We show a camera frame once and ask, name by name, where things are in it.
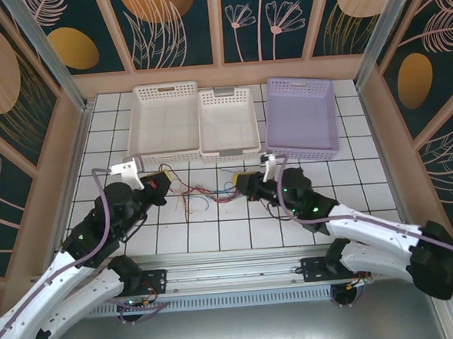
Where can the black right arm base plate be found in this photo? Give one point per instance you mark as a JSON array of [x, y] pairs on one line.
[[313, 269]]

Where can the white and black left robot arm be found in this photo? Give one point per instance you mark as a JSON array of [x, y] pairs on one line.
[[46, 299]]

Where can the large white plastic basket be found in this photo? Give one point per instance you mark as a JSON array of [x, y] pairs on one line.
[[162, 131]]

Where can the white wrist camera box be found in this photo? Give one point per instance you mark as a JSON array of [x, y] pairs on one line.
[[128, 171], [270, 167]]

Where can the aluminium corner post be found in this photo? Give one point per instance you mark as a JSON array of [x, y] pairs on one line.
[[50, 53], [385, 33]]

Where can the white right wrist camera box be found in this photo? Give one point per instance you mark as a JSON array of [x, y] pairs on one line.
[[270, 167]]

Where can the grey metal sheet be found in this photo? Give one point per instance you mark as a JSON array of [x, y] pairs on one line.
[[236, 330]]

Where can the aluminium rail frame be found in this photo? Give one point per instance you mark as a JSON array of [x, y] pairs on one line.
[[233, 273]]

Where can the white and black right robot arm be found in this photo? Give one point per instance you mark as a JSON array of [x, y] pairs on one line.
[[369, 234]]

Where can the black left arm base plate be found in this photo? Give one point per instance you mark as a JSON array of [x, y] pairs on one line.
[[152, 279]]

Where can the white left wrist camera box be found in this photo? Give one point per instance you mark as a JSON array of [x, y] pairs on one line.
[[128, 171]]

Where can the aluminium side rail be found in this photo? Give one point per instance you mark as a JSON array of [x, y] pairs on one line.
[[383, 148], [80, 121]]

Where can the purple plastic basket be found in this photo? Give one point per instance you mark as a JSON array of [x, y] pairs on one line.
[[300, 119]]

